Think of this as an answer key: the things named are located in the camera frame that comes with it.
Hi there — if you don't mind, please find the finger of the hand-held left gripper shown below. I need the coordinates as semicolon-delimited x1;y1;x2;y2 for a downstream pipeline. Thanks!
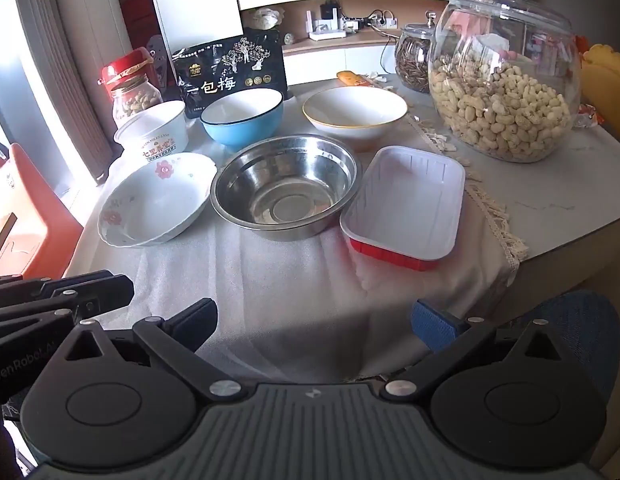
0;270;134;317
0;305;81;356

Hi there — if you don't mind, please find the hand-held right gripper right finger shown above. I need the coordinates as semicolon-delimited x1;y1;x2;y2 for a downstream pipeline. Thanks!
411;299;566;398

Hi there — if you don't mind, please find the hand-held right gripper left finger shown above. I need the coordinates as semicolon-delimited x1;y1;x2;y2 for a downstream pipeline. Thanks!
65;297;242;403

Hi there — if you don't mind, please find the white floral plate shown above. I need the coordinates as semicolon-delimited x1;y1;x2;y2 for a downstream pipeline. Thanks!
99;152;218;249

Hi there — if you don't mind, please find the red and white rectangular tray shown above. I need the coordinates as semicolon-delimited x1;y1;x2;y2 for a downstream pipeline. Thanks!
339;145;466;272

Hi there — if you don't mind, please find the white paper bowl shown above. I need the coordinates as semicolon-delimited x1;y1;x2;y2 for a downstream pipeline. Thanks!
113;100;189;164

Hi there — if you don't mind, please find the stainless steel bowl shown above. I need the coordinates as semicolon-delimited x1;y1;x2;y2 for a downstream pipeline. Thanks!
210;134;363;242

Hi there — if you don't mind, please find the blue bowl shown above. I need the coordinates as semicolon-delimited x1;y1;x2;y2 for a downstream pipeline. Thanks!
199;88;285;150

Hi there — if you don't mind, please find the white tablecloth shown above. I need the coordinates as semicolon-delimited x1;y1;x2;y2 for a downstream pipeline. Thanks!
77;79;530;382

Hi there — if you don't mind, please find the orange plastic chair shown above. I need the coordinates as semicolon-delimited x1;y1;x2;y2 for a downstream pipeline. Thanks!
0;142;84;282

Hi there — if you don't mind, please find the glass jar of white nuts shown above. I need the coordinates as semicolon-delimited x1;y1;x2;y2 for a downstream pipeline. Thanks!
111;74;164;125

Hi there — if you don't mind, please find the pile of nut shells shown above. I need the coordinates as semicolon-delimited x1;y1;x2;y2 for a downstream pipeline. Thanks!
409;114;472;167

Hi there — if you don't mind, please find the red vase-shaped bin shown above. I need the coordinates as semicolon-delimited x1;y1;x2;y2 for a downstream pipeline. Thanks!
98;47;156;97

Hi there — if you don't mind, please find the white curtain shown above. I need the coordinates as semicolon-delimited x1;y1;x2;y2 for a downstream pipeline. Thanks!
10;0;115;183

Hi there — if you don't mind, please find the black snack bag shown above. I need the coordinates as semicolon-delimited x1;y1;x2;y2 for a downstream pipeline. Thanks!
170;27;290;120

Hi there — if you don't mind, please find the large glass jar of peanuts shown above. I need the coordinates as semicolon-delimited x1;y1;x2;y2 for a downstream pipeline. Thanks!
428;0;584;164

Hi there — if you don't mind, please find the glass jar of seeds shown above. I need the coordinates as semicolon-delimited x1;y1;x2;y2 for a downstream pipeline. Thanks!
394;10;445;95

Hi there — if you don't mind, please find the pale shelf ornament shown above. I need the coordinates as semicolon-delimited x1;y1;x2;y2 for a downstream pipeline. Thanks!
252;8;282;32

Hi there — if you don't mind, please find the white power strip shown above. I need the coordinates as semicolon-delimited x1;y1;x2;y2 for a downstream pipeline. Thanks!
342;9;399;32

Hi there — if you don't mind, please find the yellow plush toy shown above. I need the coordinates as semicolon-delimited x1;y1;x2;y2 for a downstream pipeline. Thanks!
580;43;620;113

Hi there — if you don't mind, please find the white router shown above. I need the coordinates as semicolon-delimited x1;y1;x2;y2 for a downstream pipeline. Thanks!
305;4;347;41

